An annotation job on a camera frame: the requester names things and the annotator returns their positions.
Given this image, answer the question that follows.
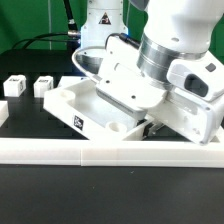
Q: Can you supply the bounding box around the white square table top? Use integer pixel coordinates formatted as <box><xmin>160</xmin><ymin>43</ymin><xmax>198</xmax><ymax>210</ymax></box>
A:
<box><xmin>43</xmin><ymin>78</ymin><xmax>153</xmax><ymax>142</ymax></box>

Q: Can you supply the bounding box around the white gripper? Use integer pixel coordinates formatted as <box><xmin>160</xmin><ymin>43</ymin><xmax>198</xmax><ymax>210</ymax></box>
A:
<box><xmin>96</xmin><ymin>34</ymin><xmax>224</xmax><ymax>145</ymax></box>

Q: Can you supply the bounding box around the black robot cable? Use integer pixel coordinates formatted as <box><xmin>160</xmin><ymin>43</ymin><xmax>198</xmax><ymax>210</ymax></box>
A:
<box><xmin>11</xmin><ymin>0</ymin><xmax>83</xmax><ymax>51</ymax></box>

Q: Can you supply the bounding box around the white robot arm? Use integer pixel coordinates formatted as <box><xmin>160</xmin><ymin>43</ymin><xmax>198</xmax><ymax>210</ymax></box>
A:
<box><xmin>93</xmin><ymin>0</ymin><xmax>224</xmax><ymax>145</ymax></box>

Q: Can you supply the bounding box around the white marker tag plate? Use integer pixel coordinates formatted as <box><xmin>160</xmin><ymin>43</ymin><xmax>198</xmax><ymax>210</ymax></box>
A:
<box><xmin>58</xmin><ymin>76</ymin><xmax>85</xmax><ymax>87</ymax></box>

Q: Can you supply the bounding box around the white U-shaped obstacle fence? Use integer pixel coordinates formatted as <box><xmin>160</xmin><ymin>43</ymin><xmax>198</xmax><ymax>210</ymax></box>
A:
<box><xmin>0</xmin><ymin>100</ymin><xmax>224</xmax><ymax>169</ymax></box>

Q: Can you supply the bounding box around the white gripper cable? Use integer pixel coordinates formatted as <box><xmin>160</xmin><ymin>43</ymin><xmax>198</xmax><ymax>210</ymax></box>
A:
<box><xmin>71</xmin><ymin>33</ymin><xmax>141</xmax><ymax>83</ymax></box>

